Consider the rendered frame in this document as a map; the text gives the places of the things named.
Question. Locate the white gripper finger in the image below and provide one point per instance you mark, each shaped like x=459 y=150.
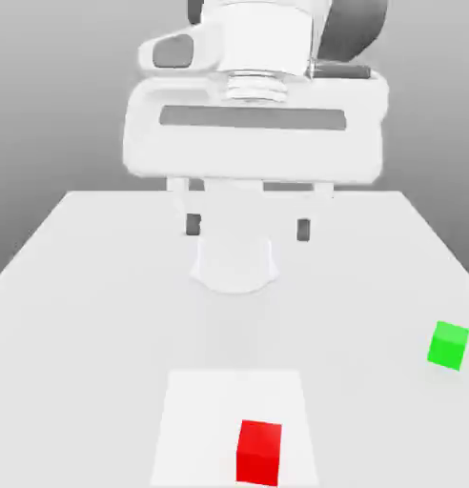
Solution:
x=303 y=230
x=192 y=225

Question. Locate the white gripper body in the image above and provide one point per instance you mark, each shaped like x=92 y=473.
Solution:
x=253 y=152

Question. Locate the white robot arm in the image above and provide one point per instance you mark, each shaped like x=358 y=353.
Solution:
x=265 y=34

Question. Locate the small green cube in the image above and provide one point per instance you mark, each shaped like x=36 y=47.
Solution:
x=447 y=347

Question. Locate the small red cube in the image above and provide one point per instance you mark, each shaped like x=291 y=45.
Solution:
x=258 y=453

